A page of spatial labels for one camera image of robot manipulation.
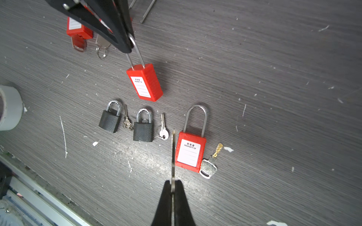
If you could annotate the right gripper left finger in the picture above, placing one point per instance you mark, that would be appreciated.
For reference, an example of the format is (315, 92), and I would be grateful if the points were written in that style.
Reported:
(163, 214)

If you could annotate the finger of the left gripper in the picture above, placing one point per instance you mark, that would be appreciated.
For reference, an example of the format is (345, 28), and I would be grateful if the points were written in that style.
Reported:
(122, 18)
(97, 16)

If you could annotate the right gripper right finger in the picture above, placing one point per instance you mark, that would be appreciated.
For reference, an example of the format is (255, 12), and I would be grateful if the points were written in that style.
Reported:
(182, 212)

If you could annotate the red padlock front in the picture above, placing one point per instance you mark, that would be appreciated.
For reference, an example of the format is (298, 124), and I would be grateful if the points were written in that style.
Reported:
(190, 147)

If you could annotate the red padlock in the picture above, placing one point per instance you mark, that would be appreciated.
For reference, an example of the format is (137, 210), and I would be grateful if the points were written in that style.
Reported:
(102, 46)
(143, 77)
(190, 147)
(79, 34)

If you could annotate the small black padlock front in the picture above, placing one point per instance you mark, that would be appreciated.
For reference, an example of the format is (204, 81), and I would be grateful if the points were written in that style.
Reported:
(143, 131)

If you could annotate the small black padlock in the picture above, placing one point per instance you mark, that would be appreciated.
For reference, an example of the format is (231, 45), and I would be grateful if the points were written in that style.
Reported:
(110, 121)
(143, 131)

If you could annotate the small black padlock back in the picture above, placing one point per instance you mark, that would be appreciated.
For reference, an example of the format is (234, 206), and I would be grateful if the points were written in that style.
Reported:
(110, 121)

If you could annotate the silver key brass tip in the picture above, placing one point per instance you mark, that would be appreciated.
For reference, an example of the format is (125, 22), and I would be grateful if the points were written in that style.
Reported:
(208, 166)

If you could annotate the small silver key right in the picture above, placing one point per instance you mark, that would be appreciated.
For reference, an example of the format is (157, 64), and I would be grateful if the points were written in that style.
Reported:
(163, 133)

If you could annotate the small silver key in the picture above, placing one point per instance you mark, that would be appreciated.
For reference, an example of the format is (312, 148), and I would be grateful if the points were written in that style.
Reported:
(163, 133)
(126, 122)

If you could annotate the small silver key left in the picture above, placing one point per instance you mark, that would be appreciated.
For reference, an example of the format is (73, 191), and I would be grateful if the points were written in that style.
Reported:
(126, 122)

